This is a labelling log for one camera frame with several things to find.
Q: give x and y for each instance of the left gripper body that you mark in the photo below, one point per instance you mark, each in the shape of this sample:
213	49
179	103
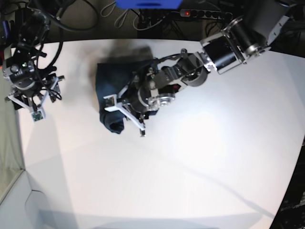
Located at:
132	102

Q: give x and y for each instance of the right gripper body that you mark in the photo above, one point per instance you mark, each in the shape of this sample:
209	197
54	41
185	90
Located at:
35	94

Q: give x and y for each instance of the dark blue t-shirt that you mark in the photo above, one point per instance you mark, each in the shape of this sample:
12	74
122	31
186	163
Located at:
111	77

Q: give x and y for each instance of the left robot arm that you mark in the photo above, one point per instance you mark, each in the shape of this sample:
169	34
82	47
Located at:
244	38

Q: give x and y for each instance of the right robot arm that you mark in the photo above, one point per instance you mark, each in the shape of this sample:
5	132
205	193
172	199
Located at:
22	67

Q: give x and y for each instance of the blue plastic box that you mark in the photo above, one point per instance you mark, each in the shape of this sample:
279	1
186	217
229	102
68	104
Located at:
148	4

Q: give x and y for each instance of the black power strip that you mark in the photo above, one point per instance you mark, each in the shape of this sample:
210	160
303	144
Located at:
205	14

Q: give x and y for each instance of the white bin at left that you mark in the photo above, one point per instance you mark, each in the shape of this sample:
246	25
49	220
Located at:
18	209

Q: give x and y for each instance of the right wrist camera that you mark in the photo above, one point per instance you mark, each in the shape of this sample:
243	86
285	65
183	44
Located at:
38	115

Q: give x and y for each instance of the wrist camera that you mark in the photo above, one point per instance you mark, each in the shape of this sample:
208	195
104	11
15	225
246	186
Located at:
38	115
110	101

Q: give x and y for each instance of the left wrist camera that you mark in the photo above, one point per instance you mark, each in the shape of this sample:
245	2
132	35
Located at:
110	101

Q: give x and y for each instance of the blue handled tool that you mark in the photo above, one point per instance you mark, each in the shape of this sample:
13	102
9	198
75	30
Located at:
6	28

